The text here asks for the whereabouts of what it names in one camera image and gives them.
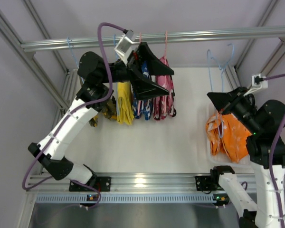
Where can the blue wire hanger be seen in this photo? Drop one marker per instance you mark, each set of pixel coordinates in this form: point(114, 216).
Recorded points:
point(222, 67)

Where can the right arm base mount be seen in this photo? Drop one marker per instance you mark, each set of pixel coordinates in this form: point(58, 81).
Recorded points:
point(204, 183)

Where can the pink camouflage trousers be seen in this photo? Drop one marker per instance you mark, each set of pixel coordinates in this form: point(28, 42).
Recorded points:
point(158, 101)

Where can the white plastic basket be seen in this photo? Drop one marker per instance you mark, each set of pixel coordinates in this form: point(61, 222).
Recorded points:
point(222, 159)

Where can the pink hanger with blue trousers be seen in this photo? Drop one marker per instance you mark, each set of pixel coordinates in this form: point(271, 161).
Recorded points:
point(140, 38)

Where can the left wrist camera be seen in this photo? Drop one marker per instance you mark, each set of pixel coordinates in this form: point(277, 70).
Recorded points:
point(124, 47)

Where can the front aluminium rail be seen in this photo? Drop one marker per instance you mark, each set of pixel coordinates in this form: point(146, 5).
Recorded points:
point(140, 182)

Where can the green camouflage trousers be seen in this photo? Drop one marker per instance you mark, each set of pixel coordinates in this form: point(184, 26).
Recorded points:
point(109, 112)

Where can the left aluminium frame post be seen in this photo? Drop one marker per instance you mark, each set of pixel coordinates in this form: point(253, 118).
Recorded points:
point(30, 86)

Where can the blue hanger with camouflage trousers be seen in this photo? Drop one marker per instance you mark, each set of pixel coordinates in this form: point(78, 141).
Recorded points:
point(70, 47)

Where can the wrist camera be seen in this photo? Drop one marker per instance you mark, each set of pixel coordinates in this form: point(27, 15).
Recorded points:
point(124, 47)
point(258, 84)

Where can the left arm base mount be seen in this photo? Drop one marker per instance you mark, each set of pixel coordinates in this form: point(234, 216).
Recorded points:
point(102, 183)

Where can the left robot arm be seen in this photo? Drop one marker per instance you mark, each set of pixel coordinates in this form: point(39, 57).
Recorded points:
point(90, 100)

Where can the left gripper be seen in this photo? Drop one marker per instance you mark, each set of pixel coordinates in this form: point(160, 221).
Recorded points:
point(133, 69)

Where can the aluminium frame post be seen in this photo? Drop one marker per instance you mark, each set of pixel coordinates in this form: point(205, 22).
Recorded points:
point(30, 86)
point(264, 51)

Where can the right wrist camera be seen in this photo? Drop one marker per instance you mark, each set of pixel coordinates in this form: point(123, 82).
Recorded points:
point(258, 84)

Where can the grey slotted cable duct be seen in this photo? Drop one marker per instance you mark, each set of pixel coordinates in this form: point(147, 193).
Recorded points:
point(108, 198)

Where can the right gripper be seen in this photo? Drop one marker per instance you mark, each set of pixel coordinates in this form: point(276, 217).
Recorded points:
point(234, 100)

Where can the blue hanger with yellow trousers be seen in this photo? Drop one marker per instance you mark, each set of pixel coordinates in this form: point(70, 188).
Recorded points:
point(115, 43)

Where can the aluminium hanging rail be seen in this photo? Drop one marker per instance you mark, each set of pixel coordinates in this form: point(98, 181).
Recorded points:
point(173, 37)

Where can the yellow trousers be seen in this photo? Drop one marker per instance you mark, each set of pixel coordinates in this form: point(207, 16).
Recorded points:
point(124, 103)

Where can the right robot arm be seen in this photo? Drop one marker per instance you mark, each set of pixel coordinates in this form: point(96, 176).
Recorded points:
point(267, 157)

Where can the blue camouflage trousers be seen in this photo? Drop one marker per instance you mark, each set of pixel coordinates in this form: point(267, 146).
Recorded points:
point(143, 107)

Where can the orange trousers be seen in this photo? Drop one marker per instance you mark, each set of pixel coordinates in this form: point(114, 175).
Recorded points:
point(227, 135)

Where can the right aluminium frame post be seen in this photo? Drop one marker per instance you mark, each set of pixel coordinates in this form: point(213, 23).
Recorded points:
point(264, 51)

